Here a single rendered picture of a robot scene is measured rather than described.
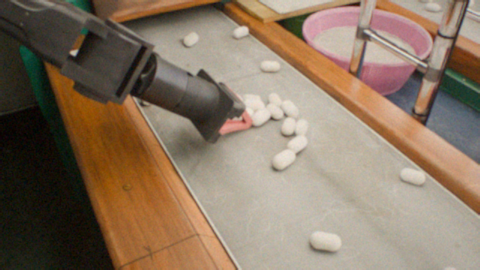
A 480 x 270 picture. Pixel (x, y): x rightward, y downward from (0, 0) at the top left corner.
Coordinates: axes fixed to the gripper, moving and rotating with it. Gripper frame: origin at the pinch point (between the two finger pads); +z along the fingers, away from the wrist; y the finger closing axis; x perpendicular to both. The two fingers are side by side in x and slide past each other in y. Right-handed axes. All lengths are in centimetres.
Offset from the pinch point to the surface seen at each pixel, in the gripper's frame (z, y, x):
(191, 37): 2.8, 29.6, -3.0
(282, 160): -0.5, -10.0, -0.2
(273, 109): 3.7, 0.6, -3.7
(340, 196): 3.8, -17.8, -1.5
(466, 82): 38.3, -5.9, -28.7
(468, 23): 51, 9, -44
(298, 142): 2.7, -8.0, -3.0
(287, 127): 3.2, -4.4, -3.2
